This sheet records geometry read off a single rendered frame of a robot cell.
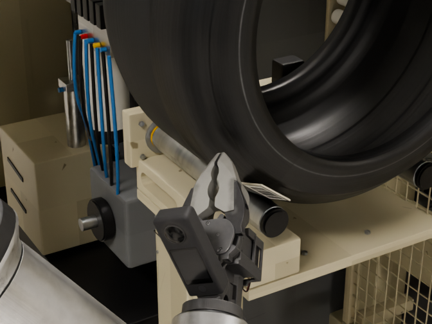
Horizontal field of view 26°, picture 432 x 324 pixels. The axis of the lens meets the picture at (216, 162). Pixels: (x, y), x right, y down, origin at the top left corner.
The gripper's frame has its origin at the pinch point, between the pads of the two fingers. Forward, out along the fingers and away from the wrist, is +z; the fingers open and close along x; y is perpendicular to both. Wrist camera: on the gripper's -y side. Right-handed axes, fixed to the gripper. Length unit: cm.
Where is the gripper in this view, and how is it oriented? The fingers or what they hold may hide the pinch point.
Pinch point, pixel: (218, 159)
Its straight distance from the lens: 116.4
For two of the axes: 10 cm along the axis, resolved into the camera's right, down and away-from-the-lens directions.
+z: 0.9, -8.8, 4.7
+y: 4.7, 4.5, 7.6
